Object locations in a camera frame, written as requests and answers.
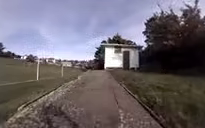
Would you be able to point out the small white building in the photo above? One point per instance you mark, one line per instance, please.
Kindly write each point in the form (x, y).
(114, 56)

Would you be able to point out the grey paved path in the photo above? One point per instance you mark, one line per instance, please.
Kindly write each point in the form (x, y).
(96, 100)

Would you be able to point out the distant trees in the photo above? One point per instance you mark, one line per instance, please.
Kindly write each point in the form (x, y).
(0, 50)

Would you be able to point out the grass verge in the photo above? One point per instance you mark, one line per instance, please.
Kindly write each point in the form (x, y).
(176, 96)

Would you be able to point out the short white post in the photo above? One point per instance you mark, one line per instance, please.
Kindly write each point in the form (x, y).
(62, 70)

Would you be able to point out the tree behind building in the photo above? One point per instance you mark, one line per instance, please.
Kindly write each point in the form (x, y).
(118, 39)

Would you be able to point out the dark trees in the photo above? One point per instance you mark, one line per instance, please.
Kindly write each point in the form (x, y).
(180, 40)

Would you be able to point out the grass field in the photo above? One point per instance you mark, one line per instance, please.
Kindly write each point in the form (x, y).
(10, 96)

